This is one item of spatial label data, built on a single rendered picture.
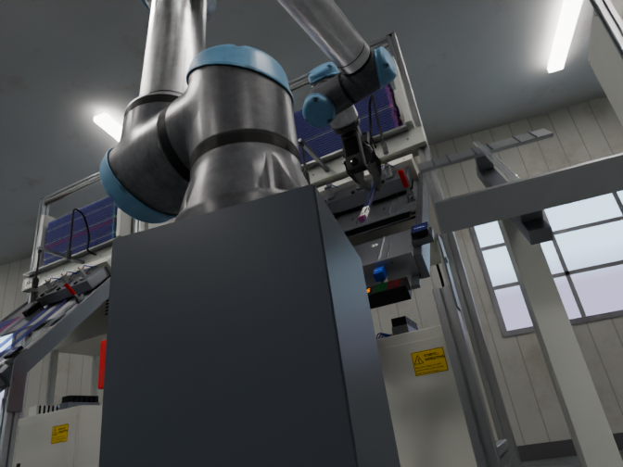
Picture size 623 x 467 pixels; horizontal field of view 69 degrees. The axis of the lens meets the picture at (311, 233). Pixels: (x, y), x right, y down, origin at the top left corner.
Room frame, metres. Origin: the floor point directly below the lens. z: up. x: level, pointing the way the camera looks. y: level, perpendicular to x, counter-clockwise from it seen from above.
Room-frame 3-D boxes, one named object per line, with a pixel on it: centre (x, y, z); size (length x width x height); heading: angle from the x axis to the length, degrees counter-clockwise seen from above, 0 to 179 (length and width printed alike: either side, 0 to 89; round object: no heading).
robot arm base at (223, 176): (0.40, 0.06, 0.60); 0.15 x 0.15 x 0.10
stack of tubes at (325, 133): (1.53, -0.17, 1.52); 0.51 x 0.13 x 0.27; 67
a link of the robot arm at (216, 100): (0.40, 0.06, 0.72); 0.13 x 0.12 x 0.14; 56
